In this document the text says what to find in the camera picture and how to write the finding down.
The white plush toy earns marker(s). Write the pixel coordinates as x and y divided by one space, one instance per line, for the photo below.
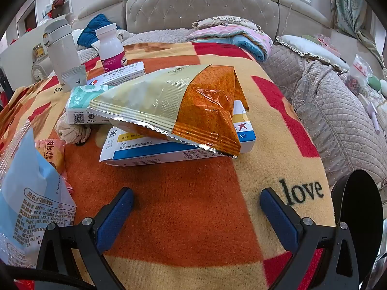
384 87

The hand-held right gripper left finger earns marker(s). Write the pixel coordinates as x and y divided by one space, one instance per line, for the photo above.
115 217

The white pillow gold trim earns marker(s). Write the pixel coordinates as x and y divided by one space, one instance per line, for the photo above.
308 50

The orange gold snack bag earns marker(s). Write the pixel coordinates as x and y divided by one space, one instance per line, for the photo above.
169 102

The white blue yellow medicine box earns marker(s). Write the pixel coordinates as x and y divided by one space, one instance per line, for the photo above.
145 154

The orange red printed blanket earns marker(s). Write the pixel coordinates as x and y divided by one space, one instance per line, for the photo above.
181 202

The folded floral quilt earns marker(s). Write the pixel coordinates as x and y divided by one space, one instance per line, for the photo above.
226 22

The folded pink blue blanket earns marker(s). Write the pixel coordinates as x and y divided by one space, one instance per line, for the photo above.
238 40

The grey thermos tumbler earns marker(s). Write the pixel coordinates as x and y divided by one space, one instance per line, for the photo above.
60 48

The purple lint roller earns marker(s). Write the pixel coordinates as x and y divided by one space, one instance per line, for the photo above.
373 117

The grey plush sofa cover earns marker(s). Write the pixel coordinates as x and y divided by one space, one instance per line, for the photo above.
157 37

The beige quilted sofa cover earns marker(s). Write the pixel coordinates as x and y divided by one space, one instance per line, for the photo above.
326 111

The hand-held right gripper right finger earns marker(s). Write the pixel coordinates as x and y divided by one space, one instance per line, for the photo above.
279 217

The patterned curtain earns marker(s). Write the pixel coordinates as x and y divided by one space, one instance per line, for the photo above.
350 9

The brown hanging bag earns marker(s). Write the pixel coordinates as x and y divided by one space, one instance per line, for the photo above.
58 6

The clear bag red contents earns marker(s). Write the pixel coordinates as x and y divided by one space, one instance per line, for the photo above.
358 72

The light blue snack bag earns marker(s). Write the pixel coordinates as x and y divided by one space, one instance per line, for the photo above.
27 193

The beige tissue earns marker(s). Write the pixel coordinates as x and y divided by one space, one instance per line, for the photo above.
72 131

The orange snack packet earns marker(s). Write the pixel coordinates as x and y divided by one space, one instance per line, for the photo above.
51 157

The blue garment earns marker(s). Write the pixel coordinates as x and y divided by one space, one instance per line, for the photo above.
96 28

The white pill bottle pink label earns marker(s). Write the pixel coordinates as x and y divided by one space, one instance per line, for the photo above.
110 46

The pink clear packaging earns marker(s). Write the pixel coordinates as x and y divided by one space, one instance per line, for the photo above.
328 43

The beige tufted sofa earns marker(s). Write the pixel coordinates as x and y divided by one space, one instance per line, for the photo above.
196 3

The small silver sachet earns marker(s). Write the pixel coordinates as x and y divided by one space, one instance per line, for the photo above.
74 77

